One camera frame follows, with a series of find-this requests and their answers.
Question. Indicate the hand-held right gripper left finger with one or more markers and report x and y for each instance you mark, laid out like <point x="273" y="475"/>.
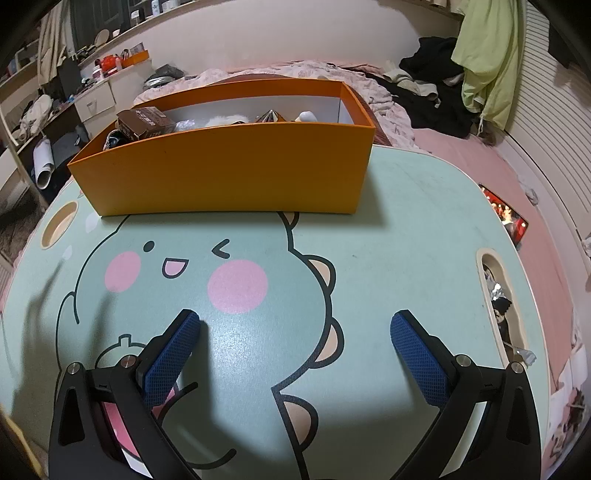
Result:
<point x="171" y="360"/>

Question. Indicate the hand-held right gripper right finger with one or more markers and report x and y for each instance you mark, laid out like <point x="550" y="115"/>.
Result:
<point x="420" y="364"/>

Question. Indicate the orange cardboard box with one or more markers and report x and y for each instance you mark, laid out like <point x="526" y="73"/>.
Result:
<point x="231" y="175"/>

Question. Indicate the black lace doll dress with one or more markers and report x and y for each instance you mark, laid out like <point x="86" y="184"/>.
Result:
<point x="113" y="138"/>

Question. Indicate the clear plastic bag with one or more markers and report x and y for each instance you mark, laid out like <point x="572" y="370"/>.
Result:
<point x="185" y="125"/>

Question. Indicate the brown drink carton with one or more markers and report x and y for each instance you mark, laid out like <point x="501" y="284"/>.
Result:
<point x="145" y="121"/>

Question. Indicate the white fluffy pompom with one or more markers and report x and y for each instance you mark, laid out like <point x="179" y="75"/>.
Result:
<point x="222" y="121"/>

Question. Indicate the silver metal cone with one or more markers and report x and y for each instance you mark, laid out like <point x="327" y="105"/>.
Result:
<point x="270" y="116"/>

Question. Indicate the red photo card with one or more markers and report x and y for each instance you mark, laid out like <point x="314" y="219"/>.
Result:
<point x="505" y="217"/>

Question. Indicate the pink bed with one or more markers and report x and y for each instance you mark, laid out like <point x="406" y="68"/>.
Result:
<point x="461" y="157"/>

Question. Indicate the rolled white poster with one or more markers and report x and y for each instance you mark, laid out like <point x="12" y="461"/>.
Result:
<point x="44" y="159"/>

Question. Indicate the pile of black clothes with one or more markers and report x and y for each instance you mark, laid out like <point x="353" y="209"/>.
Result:
<point x="434" y="108"/>

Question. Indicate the white drawer cabinet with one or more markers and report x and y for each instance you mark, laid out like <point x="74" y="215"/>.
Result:
<point x="99" y="99"/>

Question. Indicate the white slatted wardrobe door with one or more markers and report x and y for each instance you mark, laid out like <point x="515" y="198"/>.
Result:
<point x="549" y="115"/>

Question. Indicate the grey silver bag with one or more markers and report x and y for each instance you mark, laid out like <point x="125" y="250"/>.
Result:
<point x="159" y="76"/>

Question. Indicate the black monitor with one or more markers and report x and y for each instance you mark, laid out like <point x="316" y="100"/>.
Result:
<point x="69" y="76"/>

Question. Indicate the red desk item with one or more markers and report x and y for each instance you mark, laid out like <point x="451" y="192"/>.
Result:
<point x="110" y="62"/>

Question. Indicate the small orange box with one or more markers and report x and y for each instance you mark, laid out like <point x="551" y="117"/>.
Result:
<point x="136" y="57"/>

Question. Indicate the pink floral duvet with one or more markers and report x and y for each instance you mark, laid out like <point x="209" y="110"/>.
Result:
<point x="314" y="71"/>

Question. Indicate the light green hanging garment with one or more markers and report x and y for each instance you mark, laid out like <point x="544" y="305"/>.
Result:
<point x="489" y="55"/>

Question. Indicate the black hanging garment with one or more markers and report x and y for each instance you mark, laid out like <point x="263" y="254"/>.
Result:
<point x="561" y="39"/>

